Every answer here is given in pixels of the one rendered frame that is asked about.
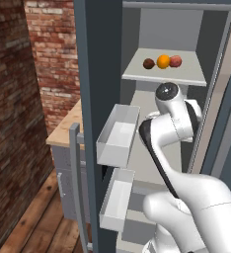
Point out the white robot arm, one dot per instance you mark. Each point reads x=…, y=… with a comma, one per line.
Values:
x=199, y=204

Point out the small white door bin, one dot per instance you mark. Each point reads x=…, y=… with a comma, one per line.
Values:
x=115, y=204

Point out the dark grey open freezer door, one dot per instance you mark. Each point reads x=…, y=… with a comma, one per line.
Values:
x=99, y=66

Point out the red peach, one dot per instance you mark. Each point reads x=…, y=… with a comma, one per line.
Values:
x=175, y=61

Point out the grey cabinet with wooden top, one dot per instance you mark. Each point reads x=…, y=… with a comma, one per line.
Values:
x=69, y=128

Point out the orange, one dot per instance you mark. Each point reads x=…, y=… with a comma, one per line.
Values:
x=163, y=61

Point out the grey freezer shelf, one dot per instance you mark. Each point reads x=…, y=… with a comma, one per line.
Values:
x=167, y=74

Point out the dark grey freezer cabinet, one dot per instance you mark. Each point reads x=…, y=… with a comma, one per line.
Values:
x=173, y=29

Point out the brown pear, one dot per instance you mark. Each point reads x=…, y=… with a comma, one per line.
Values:
x=148, y=63

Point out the large white door bin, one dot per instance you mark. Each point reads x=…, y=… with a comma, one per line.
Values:
x=115, y=145

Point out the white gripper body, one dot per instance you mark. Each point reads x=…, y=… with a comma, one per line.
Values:
x=153, y=115

